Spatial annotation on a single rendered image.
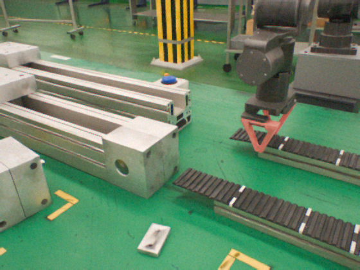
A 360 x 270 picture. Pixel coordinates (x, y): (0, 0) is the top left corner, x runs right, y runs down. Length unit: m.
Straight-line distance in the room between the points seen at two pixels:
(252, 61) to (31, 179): 0.38
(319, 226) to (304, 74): 0.62
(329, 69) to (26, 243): 0.84
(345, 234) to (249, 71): 0.26
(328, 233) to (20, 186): 0.44
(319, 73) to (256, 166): 0.46
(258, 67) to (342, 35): 0.55
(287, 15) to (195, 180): 0.30
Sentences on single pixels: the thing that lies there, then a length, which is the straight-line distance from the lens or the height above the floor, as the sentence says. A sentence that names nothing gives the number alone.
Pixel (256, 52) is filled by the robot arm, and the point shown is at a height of 1.01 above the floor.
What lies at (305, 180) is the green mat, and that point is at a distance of 0.62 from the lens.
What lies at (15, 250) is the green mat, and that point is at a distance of 0.53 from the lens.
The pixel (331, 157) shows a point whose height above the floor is 0.81.
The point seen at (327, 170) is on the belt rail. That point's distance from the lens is 0.64.
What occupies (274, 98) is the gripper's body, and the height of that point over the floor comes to 0.91.
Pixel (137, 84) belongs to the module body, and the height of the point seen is 0.86.
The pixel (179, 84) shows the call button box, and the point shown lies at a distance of 0.87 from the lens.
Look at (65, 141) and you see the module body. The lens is 0.64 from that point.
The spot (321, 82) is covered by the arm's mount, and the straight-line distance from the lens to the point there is 1.02.
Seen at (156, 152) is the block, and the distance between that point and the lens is 0.52.
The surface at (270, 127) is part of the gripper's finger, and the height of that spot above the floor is 0.87.
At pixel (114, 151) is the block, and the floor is 0.86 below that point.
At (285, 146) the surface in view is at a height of 0.81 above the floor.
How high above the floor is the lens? 1.13
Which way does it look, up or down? 28 degrees down
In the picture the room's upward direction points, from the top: 2 degrees counter-clockwise
